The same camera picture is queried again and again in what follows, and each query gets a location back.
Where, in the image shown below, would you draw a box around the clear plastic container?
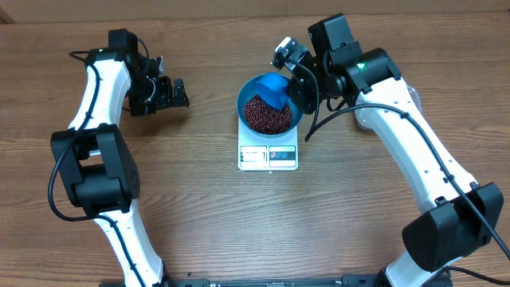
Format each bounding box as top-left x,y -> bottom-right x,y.
355,85 -> 422,132

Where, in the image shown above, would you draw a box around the red beans in bowl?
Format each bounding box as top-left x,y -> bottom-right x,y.
244,95 -> 293,135

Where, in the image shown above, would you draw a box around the blue plastic measuring scoop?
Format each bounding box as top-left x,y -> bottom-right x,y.
256,73 -> 290,110

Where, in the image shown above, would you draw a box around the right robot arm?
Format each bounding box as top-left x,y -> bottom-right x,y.
273,14 -> 504,286

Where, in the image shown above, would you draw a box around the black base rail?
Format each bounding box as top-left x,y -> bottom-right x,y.
99,273 -> 453,287

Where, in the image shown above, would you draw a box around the white digital kitchen scale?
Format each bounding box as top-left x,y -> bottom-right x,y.
237,121 -> 299,171

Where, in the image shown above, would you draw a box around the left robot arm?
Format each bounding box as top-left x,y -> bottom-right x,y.
48,29 -> 190,286

